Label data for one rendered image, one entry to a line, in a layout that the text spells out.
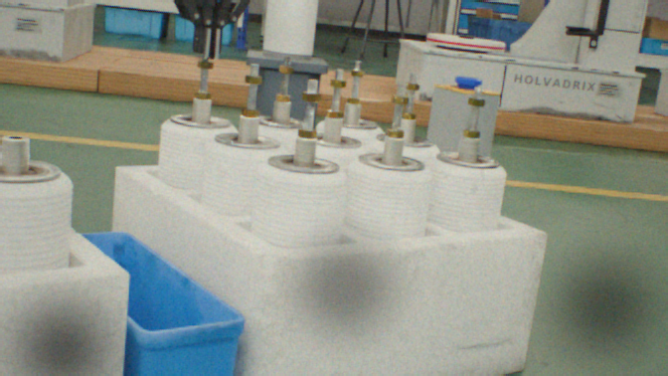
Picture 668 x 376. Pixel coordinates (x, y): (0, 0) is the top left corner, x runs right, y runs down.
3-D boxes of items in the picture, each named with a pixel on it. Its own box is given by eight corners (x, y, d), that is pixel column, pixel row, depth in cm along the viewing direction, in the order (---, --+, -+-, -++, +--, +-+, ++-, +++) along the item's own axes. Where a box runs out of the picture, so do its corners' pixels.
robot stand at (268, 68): (234, 200, 174) (248, 50, 168) (306, 207, 176) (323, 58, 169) (231, 220, 160) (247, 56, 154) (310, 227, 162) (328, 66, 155)
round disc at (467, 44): (418, 43, 348) (420, 29, 347) (492, 51, 351) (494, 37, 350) (432, 49, 318) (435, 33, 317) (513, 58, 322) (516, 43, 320)
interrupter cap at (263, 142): (266, 155, 95) (266, 148, 95) (203, 144, 97) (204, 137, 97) (288, 145, 103) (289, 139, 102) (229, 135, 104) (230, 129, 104)
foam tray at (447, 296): (106, 296, 116) (114, 165, 112) (342, 271, 139) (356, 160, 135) (253, 434, 86) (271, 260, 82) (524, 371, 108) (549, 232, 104)
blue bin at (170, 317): (32, 334, 102) (36, 236, 99) (120, 322, 109) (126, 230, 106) (133, 460, 79) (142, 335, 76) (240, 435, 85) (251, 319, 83)
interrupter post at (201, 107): (191, 125, 108) (194, 99, 107) (190, 122, 110) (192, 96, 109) (211, 127, 108) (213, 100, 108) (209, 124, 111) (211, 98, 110)
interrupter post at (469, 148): (457, 164, 103) (461, 137, 103) (456, 160, 106) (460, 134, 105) (477, 167, 103) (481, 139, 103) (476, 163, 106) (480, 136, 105)
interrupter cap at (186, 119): (171, 127, 105) (172, 122, 105) (168, 117, 112) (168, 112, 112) (234, 132, 107) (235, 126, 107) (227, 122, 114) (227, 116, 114)
